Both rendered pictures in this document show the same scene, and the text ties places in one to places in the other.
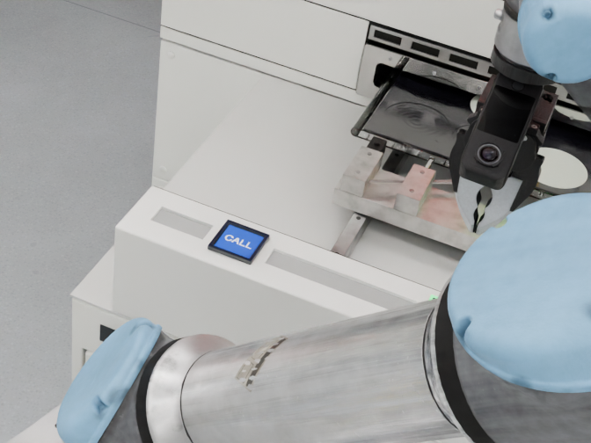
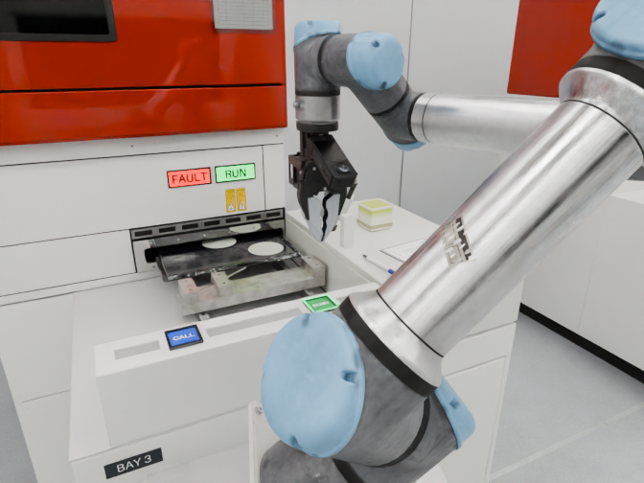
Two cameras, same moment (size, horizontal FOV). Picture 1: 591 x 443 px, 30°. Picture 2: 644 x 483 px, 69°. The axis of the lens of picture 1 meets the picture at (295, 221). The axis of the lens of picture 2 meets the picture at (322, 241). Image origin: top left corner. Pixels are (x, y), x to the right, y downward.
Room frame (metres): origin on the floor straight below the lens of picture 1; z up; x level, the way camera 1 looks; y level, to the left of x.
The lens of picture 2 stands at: (0.32, 0.34, 1.41)
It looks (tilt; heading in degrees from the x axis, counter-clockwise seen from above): 22 degrees down; 318
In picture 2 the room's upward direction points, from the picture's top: straight up
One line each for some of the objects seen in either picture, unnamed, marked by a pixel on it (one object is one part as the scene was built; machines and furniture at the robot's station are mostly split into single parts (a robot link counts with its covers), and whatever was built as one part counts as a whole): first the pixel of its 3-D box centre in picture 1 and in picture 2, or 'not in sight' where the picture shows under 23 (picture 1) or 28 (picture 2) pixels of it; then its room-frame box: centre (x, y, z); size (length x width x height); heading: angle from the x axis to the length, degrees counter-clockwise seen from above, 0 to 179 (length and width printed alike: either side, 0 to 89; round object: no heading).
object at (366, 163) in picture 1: (361, 170); (188, 290); (1.27, -0.08, 0.89); 0.08 x 0.03 x 0.03; 164
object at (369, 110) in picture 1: (392, 76); (155, 253); (1.53, -0.11, 0.90); 0.37 x 0.01 x 0.01; 164
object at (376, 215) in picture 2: not in sight; (375, 215); (1.15, -0.59, 1.00); 0.07 x 0.07 x 0.07; 75
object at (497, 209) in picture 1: (503, 194); (324, 213); (0.93, -0.21, 1.14); 0.06 x 0.03 x 0.09; 164
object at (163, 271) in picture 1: (333, 326); (261, 353); (0.95, -0.07, 0.89); 0.55 x 0.09 x 0.14; 74
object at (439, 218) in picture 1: (463, 223); (253, 287); (1.23, -0.23, 0.87); 0.36 x 0.08 x 0.03; 74
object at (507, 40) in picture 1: (534, 33); (315, 109); (0.93, -0.19, 1.33); 0.08 x 0.08 x 0.05
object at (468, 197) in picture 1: (475, 184); (309, 216); (0.94, -0.18, 1.14); 0.06 x 0.03 x 0.09; 164
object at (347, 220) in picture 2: not in sight; (344, 219); (1.11, -0.44, 1.03); 0.06 x 0.04 x 0.13; 164
